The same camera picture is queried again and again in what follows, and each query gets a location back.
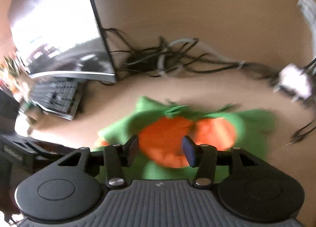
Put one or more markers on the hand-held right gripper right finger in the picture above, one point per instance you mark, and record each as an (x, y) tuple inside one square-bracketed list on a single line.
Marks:
[(188, 151)]

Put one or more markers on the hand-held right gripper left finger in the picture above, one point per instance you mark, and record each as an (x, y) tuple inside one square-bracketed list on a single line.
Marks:
[(131, 151)]

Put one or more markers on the orange and green garment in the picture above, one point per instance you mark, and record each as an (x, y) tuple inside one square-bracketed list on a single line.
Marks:
[(167, 133)]

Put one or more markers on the black keyboard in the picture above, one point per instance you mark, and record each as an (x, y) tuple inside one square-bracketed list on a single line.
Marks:
[(59, 96)]

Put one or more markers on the dark furniture piece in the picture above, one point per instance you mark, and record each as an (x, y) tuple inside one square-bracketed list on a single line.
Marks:
[(17, 148)]

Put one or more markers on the white adapter box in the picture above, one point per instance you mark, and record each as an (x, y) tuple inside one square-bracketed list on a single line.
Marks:
[(293, 81)]

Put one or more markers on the colourful blurred object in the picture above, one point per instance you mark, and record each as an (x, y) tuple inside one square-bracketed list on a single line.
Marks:
[(9, 71)]

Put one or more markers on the black computer monitor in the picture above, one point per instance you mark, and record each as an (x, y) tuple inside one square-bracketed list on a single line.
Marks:
[(56, 19)]

